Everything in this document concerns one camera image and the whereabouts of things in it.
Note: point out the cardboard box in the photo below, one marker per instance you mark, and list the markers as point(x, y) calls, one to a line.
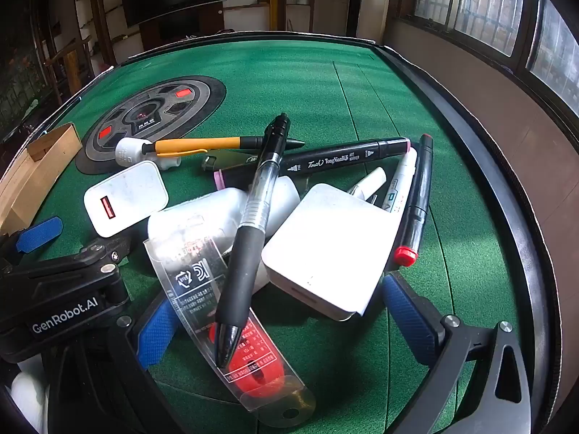
point(49, 162)

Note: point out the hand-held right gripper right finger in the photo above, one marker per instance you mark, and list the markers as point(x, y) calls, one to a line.
point(407, 321)

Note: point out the orange ballpoint pen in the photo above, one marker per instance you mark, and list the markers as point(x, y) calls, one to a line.
point(203, 143)

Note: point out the black marker red cap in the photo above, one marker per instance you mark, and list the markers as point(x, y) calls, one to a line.
point(418, 199)

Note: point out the small white charger red port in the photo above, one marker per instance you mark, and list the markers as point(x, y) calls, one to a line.
point(131, 194)

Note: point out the clear package with red item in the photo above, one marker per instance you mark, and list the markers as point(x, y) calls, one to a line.
point(190, 289)

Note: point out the green lighter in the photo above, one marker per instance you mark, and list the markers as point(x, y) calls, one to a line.
point(226, 161)

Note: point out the person's left hand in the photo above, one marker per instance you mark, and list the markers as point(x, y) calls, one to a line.
point(29, 402)

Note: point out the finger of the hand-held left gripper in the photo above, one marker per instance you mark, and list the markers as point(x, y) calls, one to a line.
point(106, 253)
point(38, 233)

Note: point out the black art marker pink cap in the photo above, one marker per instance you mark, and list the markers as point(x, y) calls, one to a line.
point(343, 156)

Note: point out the window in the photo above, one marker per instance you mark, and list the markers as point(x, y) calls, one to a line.
point(479, 4)

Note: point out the black gel pen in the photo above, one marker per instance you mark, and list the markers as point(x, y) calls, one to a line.
point(246, 257)

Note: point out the small white marker cap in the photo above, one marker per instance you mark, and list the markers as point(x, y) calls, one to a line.
point(373, 178)

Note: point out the round table control panel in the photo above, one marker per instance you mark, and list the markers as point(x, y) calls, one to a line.
point(149, 113)

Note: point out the small white plastic bottle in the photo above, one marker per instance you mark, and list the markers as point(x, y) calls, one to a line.
point(129, 149)

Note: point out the large white power adapter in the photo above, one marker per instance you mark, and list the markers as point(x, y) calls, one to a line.
point(330, 244)

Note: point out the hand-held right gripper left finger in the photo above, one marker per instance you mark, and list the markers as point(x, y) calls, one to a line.
point(154, 334)

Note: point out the white marker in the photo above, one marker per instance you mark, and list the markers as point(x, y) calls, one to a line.
point(402, 176)

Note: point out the large white plastic bottle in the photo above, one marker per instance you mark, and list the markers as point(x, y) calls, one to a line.
point(199, 217)

